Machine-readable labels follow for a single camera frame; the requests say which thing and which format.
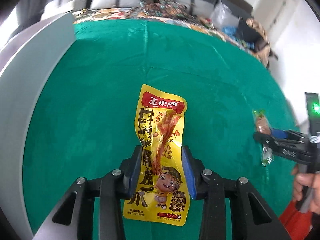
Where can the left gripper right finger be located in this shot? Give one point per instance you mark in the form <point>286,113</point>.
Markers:
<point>251,216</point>

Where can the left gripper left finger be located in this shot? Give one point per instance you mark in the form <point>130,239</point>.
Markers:
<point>72,216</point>

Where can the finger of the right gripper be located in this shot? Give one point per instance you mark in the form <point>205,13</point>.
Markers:
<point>284,148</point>
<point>292,135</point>

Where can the yellow chicken feet packet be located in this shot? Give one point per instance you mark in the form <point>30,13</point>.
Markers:
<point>161,194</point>

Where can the black clothing pile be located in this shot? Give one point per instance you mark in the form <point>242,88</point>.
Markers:
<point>245,32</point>

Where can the blue plastic bag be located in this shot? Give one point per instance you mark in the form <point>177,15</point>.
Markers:
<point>231,32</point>

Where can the clear plastic bag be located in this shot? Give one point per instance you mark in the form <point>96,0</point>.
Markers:
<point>222,16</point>

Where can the patterned folded blanket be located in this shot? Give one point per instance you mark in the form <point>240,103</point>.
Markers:
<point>166,9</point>

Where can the floral bed cover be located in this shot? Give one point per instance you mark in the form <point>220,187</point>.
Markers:
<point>126,13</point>

